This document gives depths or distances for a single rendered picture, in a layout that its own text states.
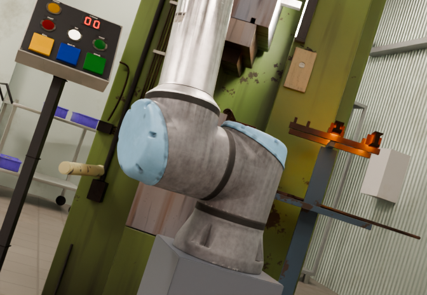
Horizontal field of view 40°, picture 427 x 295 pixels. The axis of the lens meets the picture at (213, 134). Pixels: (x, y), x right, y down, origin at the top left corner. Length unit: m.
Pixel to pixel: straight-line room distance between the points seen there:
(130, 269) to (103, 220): 0.31
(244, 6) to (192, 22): 1.24
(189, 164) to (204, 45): 0.23
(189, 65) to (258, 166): 0.24
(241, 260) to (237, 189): 0.14
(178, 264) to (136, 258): 1.18
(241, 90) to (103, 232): 0.92
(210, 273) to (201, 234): 0.08
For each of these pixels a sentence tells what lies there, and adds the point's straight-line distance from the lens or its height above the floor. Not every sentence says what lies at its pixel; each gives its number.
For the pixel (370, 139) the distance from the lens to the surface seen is 2.00.
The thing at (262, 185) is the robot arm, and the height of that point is 0.77.
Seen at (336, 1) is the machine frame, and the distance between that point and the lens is 2.55.
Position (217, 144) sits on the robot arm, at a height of 0.82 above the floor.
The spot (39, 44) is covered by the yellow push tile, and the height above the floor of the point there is 1.00.
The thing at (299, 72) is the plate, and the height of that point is 1.26.
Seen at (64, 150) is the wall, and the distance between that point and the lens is 6.04.
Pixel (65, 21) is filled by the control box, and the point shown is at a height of 1.13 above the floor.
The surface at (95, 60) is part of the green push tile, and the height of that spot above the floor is 1.02.
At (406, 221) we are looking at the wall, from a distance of 5.49.
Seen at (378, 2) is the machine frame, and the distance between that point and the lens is 3.04.
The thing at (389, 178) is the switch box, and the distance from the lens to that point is 5.62.
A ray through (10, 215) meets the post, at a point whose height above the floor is 0.37.
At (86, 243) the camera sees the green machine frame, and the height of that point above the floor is 0.32.
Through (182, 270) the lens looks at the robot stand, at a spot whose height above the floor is 0.58.
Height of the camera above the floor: 0.77
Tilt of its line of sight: 3 degrees up
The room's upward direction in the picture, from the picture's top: 18 degrees clockwise
